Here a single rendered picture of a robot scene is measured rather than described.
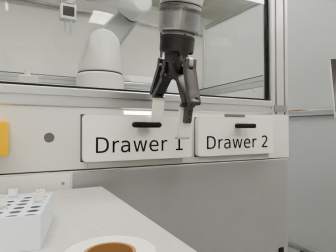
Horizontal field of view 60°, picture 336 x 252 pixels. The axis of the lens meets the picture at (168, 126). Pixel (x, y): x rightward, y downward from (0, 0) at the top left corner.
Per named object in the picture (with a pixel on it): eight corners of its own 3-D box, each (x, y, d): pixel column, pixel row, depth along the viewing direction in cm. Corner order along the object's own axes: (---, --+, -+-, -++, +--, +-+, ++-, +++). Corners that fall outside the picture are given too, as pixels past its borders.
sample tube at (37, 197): (42, 228, 38) (42, 192, 38) (31, 229, 38) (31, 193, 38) (43, 225, 39) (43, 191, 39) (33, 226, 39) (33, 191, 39)
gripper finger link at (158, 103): (153, 97, 70) (152, 97, 71) (151, 126, 72) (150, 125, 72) (164, 98, 72) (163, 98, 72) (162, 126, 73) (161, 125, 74)
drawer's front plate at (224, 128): (273, 153, 94) (273, 119, 94) (198, 156, 81) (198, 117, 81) (269, 152, 96) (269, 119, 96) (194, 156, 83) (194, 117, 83)
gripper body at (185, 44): (203, 36, 61) (198, 80, 63) (183, 38, 68) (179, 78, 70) (171, 30, 58) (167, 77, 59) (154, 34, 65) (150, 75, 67)
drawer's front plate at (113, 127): (191, 157, 79) (191, 117, 80) (82, 162, 66) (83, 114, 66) (188, 156, 81) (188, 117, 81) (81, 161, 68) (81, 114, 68)
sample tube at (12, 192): (16, 222, 41) (16, 188, 41) (6, 222, 40) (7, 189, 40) (18, 219, 42) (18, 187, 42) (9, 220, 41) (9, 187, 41)
